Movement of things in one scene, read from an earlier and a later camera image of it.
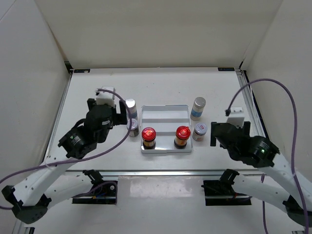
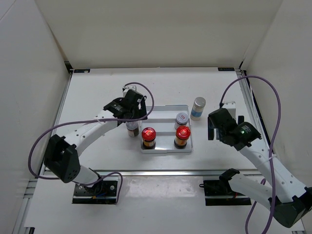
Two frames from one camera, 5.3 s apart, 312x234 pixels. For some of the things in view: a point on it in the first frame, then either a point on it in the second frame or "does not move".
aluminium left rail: x=57 y=117 does not move
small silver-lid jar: x=199 y=131 -> x=182 y=119
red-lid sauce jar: x=183 y=132 does not move
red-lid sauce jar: x=148 y=135 does not move
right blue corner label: x=225 y=68 does not move
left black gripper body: x=103 y=137 -> x=137 y=113
